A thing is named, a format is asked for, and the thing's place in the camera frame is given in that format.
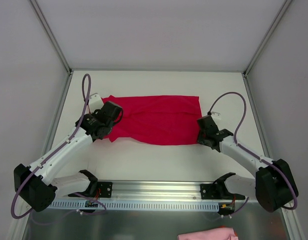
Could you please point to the left aluminium frame post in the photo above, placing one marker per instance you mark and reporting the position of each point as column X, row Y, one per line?
column 50, row 35

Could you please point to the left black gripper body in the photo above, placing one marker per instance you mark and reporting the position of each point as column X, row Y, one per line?
column 113, row 110

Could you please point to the red t-shirt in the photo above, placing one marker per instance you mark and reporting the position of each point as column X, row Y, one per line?
column 164, row 120

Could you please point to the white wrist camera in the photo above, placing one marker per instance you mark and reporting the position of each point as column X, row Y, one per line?
column 94, row 103
column 215, row 116

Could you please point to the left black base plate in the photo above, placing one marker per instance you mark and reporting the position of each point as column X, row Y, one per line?
column 99, row 189

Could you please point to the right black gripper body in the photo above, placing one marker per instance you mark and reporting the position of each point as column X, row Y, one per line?
column 203, row 125

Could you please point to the right aluminium frame post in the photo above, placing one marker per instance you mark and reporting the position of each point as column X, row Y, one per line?
column 269, row 33

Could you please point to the light pink folded shirt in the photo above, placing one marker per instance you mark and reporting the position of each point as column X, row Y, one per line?
column 221, row 233

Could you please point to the aluminium frame post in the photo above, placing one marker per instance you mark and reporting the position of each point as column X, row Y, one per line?
column 269, row 33
column 50, row 35

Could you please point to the aluminium front rail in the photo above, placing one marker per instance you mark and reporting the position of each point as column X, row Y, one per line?
column 159, row 190

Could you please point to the slotted grey cable duct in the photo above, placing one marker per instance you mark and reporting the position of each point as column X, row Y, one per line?
column 133, row 205

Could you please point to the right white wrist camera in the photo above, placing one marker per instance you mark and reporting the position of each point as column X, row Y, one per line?
column 215, row 116

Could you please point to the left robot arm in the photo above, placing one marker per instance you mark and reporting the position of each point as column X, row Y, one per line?
column 38, row 184

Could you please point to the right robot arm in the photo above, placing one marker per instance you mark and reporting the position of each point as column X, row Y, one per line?
column 272, row 183

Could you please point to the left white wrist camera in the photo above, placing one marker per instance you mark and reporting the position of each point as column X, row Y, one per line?
column 94, row 103

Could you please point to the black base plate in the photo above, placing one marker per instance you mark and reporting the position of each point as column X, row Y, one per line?
column 99, row 189
column 218, row 191

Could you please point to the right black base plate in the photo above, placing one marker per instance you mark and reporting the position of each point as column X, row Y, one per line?
column 218, row 191

